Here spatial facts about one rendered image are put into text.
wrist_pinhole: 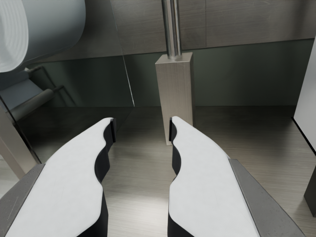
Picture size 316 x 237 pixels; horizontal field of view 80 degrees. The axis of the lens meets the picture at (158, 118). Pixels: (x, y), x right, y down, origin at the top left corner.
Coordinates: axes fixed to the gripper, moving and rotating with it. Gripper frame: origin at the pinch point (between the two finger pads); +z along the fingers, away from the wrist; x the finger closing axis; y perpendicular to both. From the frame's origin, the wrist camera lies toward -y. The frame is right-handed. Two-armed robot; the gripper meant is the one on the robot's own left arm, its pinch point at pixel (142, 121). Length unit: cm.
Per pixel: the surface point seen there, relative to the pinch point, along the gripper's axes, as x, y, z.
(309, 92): 46, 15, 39
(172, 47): 6.2, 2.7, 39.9
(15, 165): -24.6, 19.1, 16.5
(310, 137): 46, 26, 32
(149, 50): 0, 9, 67
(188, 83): 10.3, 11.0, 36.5
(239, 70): 33, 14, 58
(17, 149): -23.7, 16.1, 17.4
